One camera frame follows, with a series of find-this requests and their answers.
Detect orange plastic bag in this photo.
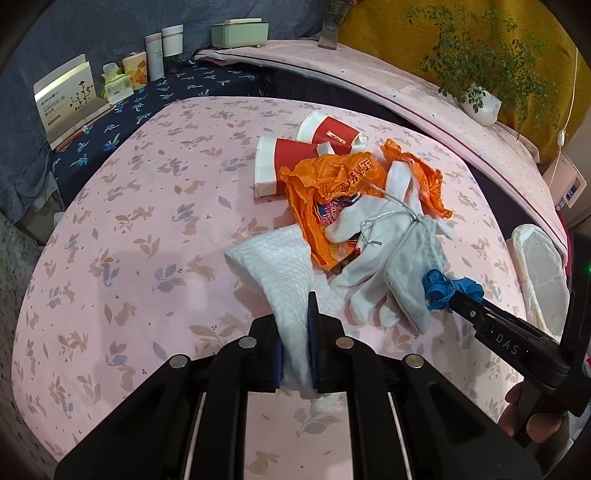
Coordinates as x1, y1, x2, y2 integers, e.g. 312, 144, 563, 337
279, 140, 455, 271

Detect pale pink cover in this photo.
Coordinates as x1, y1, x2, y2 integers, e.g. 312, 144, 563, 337
191, 39, 566, 252

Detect white paper towel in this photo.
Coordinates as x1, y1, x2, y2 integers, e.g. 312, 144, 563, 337
224, 226, 352, 414

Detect pink appliance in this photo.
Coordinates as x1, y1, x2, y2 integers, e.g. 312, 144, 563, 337
542, 152, 589, 213

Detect glass vase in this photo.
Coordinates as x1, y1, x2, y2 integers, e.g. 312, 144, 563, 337
318, 0, 361, 51

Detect pale green tissue box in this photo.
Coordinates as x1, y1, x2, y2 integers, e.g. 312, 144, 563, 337
211, 18, 270, 49

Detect white lidded jar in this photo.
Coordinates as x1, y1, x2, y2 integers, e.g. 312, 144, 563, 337
161, 26, 184, 75

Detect navy floral cloth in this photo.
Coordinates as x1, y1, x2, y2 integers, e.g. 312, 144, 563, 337
48, 65, 278, 206

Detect green plant in white pot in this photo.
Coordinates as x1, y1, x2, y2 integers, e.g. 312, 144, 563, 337
406, 4, 561, 134

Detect blue scrap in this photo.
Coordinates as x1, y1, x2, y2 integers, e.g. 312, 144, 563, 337
421, 269, 485, 315

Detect red white paper cup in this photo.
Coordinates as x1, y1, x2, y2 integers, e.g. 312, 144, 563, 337
295, 111, 370, 155
254, 135, 335, 199

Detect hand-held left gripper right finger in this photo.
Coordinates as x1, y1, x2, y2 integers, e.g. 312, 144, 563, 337
308, 292, 543, 480

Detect grey drawstring pouch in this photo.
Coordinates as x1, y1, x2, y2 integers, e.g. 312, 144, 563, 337
358, 182, 446, 334

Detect dark purple cloth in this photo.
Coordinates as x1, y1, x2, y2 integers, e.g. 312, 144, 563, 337
272, 71, 555, 232

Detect yellow cloth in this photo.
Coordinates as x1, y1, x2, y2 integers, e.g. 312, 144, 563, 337
339, 0, 587, 162

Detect white plastic bag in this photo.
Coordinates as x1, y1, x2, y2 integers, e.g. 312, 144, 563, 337
510, 224, 570, 340

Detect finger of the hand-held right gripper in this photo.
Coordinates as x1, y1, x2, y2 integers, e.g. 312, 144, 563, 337
447, 288, 498, 336

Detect white folding card box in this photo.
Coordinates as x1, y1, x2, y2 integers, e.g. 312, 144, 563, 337
33, 54, 114, 151

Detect white cable with switch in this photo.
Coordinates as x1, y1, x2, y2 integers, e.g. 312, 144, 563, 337
551, 46, 580, 185

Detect orange flower print box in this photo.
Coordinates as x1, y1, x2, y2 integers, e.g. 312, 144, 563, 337
121, 51, 149, 88

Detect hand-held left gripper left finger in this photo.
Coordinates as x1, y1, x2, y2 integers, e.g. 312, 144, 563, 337
54, 315, 283, 480

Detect green tissue pack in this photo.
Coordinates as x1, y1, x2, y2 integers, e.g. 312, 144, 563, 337
100, 64, 134, 103

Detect person's right hand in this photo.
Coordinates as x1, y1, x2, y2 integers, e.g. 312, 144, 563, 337
505, 383, 571, 446

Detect white tube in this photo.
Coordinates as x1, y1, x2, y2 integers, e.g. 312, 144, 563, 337
145, 34, 165, 81

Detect grey blue ruffled cloth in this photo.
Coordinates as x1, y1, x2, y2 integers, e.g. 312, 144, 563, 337
0, 0, 324, 232

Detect white cotton glove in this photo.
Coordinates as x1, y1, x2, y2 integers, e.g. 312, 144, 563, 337
329, 249, 402, 329
325, 161, 455, 243

